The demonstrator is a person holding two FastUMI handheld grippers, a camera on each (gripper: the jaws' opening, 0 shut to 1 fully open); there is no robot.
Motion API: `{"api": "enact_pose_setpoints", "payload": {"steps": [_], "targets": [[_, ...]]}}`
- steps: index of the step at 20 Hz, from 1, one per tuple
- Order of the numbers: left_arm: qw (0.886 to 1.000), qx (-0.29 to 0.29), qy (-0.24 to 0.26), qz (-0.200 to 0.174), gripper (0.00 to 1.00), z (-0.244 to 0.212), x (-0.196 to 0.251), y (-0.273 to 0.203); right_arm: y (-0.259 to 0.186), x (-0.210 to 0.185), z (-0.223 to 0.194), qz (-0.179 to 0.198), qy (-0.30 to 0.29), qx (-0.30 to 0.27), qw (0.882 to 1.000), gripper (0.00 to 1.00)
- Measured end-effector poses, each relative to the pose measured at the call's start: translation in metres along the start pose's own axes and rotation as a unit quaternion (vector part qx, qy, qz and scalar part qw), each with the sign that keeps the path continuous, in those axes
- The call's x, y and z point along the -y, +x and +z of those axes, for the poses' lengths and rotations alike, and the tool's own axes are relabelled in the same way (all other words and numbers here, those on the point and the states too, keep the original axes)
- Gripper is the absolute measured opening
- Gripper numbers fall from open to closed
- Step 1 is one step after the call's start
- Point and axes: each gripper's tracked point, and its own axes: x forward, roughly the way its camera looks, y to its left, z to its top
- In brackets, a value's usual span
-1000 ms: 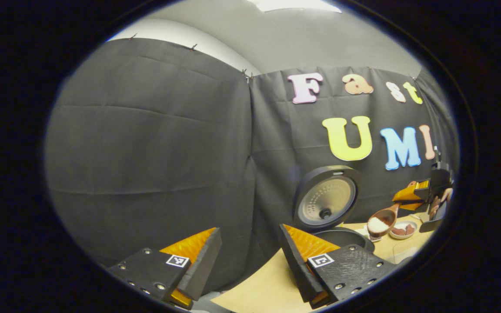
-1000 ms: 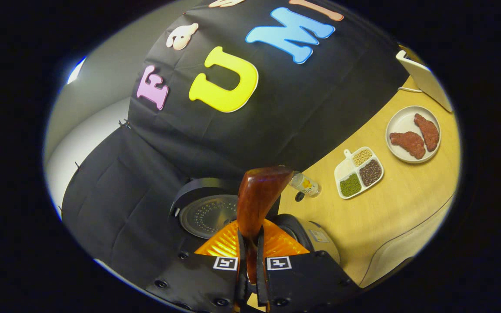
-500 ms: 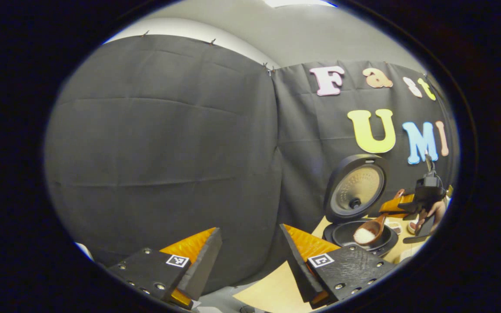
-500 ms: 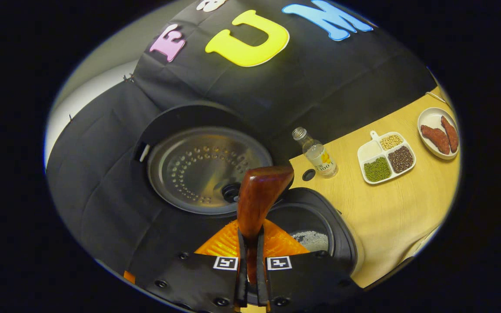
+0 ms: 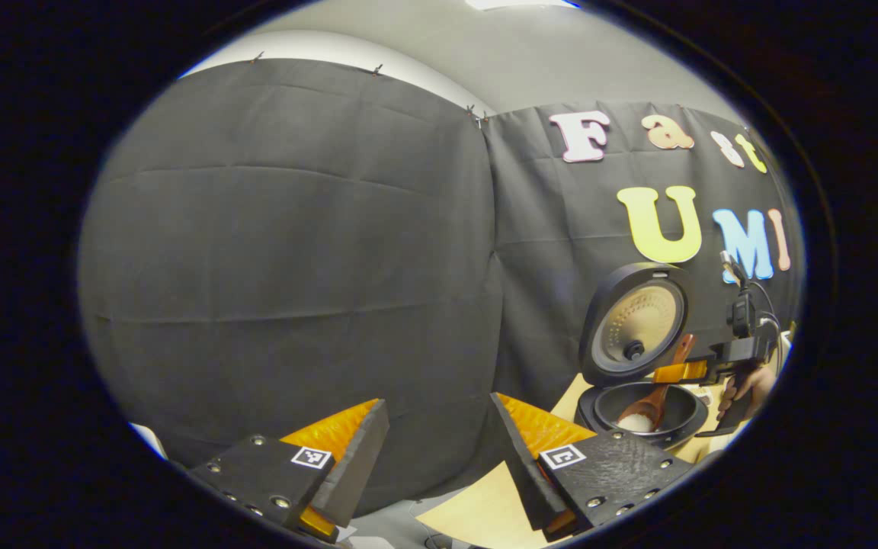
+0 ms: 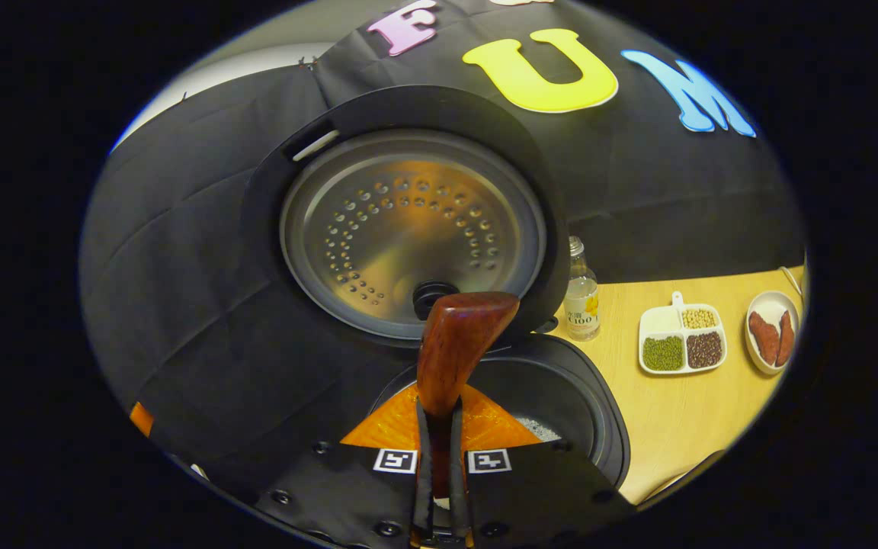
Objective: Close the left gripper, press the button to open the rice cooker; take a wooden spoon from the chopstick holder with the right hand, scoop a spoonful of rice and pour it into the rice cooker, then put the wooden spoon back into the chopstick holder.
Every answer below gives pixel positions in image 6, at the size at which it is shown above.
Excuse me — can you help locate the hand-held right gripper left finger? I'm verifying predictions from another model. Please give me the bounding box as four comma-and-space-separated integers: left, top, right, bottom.
256, 385, 434, 549

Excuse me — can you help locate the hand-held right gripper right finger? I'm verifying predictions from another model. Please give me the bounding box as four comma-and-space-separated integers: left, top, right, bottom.
448, 385, 636, 547

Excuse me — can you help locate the white rice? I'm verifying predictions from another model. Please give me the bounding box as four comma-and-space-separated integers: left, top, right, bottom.
515, 417, 562, 443

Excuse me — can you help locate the brown wooden spoon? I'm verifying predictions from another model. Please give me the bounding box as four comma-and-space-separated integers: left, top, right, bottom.
417, 291, 521, 500

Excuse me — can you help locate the black silver rice cooker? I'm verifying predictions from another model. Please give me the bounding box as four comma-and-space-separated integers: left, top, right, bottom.
243, 84, 632, 493

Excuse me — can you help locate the small clear glass bottle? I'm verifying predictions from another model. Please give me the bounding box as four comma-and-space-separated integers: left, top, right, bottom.
563, 236, 601, 342

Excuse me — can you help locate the white divided bean dish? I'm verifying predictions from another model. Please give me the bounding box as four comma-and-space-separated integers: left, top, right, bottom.
638, 291, 729, 376

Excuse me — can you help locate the white round plate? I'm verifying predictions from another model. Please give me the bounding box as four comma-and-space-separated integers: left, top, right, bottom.
745, 291, 800, 376

